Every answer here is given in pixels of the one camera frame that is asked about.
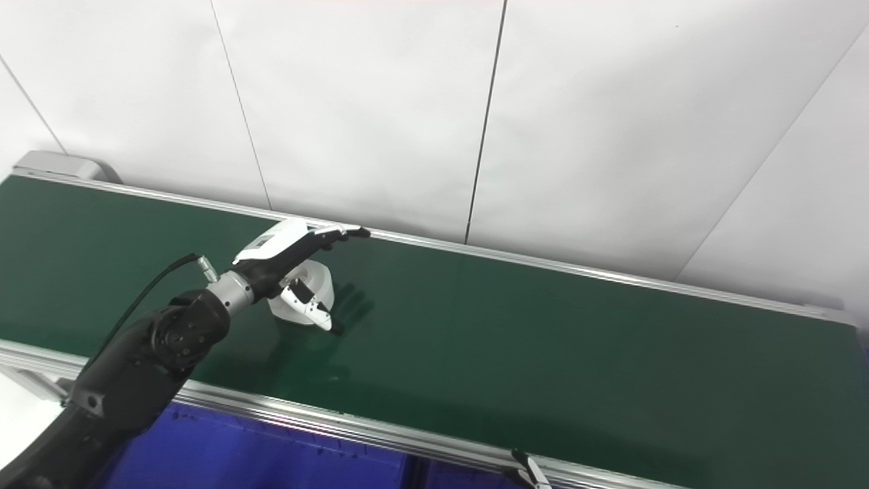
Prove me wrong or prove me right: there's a blue plastic bin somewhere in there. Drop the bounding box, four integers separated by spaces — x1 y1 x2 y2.
407 456 525 489
100 401 409 489

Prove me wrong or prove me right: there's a green conveyor belt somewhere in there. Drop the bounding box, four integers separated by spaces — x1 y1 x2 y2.
0 175 869 489
0 170 869 489

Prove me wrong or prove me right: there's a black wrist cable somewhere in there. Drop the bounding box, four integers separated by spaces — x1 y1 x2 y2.
87 253 219 371

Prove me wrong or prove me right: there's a white round plastic part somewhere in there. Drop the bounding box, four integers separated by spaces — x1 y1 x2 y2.
267 259 336 327

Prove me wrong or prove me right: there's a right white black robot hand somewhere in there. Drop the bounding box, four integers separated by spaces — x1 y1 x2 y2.
504 448 553 489

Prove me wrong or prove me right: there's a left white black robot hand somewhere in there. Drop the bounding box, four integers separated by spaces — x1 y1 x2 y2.
233 219 371 333

